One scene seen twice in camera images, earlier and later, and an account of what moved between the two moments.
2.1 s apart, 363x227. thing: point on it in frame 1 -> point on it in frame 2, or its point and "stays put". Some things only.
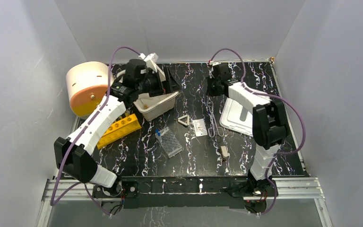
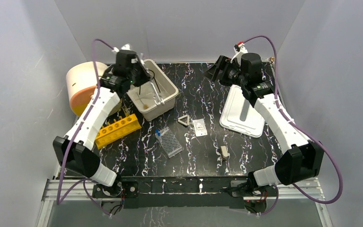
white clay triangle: [187, 116] stays put
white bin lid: [236, 117] stays put
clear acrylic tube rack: [168, 143] stays put
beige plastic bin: [153, 108] stays put
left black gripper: [163, 82] -> [142, 74]
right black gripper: [209, 80] -> [223, 64]
